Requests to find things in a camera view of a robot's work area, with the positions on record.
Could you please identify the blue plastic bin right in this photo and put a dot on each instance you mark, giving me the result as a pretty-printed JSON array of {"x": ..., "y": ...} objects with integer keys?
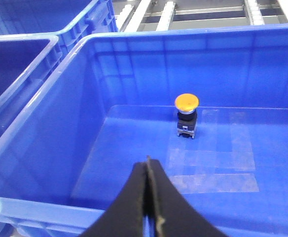
[{"x": 111, "y": 103}]

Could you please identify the blue plastic bin left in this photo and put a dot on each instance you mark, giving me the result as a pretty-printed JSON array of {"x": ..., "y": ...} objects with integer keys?
[{"x": 26, "y": 61}]

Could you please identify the yellow mushroom push button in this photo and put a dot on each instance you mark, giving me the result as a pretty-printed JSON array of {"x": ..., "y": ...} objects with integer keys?
[{"x": 186, "y": 105}]

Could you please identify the white roller conveyor rack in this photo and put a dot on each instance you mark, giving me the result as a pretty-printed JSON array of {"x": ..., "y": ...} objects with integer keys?
[{"x": 162, "y": 15}]

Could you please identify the blue plastic bin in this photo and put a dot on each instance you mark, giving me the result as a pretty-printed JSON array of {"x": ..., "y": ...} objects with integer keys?
[
  {"x": 26, "y": 61},
  {"x": 111, "y": 103}
]

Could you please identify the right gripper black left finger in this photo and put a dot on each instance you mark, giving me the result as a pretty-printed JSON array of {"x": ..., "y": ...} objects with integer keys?
[{"x": 125, "y": 216}]

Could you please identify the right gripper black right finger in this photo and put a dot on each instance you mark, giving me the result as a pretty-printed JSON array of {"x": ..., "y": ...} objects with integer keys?
[{"x": 169, "y": 214}]

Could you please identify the blue bin back left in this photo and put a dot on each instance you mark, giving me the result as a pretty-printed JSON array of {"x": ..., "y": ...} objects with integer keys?
[{"x": 70, "y": 20}]

